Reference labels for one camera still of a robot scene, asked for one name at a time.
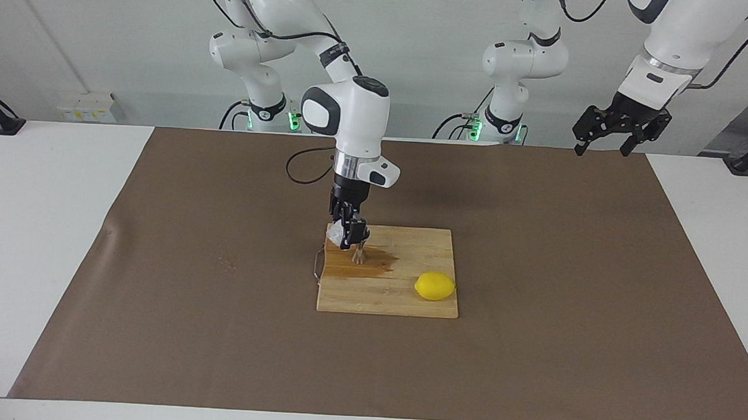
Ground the yellow lemon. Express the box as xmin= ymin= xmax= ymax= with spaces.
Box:
xmin=414 ymin=271 xmax=457 ymax=303

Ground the wooden cutting board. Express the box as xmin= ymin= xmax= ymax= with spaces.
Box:
xmin=312 ymin=223 xmax=463 ymax=320

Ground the brown table mat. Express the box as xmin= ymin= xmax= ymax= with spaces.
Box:
xmin=7 ymin=120 xmax=748 ymax=420

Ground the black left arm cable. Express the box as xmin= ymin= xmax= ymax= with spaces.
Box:
xmin=555 ymin=0 xmax=748 ymax=93

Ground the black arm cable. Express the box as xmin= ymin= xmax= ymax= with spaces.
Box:
xmin=194 ymin=0 xmax=366 ymax=188
xmin=555 ymin=0 xmax=748 ymax=93

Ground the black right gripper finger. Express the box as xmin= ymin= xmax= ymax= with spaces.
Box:
xmin=339 ymin=214 xmax=371 ymax=252
xmin=327 ymin=194 xmax=345 ymax=233

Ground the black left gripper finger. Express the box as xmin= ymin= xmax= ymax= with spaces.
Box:
xmin=571 ymin=103 xmax=617 ymax=158
xmin=619 ymin=111 xmax=674 ymax=160

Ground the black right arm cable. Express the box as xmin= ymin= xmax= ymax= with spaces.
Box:
xmin=194 ymin=0 xmax=366 ymax=188

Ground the black base cable bundle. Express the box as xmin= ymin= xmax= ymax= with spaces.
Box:
xmin=218 ymin=98 xmax=253 ymax=132
xmin=432 ymin=83 xmax=495 ymax=142

